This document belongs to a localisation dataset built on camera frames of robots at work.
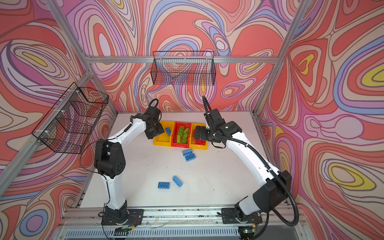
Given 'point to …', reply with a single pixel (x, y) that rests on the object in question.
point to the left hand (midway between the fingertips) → (161, 131)
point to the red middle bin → (174, 143)
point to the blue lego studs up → (187, 152)
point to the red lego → (200, 142)
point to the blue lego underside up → (190, 157)
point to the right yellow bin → (192, 145)
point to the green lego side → (178, 139)
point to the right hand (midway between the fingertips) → (203, 138)
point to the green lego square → (185, 132)
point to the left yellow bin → (163, 139)
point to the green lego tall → (181, 130)
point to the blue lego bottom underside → (164, 185)
